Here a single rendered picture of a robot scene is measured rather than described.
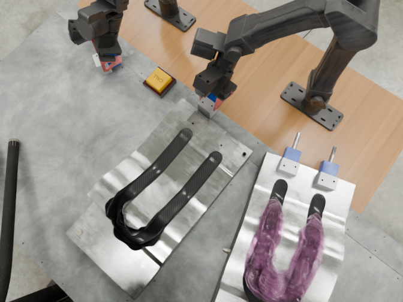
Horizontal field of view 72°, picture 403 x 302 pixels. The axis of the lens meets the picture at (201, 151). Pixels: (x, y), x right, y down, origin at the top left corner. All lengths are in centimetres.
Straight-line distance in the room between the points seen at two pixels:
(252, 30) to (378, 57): 165
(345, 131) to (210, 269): 59
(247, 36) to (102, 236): 62
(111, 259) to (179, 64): 64
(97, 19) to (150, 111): 30
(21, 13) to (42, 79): 149
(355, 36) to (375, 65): 159
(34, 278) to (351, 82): 181
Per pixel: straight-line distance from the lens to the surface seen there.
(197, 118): 84
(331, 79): 79
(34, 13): 253
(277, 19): 64
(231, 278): 79
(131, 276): 82
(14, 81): 118
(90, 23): 82
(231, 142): 82
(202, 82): 72
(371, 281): 96
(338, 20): 59
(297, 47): 108
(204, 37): 74
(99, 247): 84
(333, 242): 82
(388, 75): 221
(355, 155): 98
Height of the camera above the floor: 164
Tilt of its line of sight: 75 degrees down
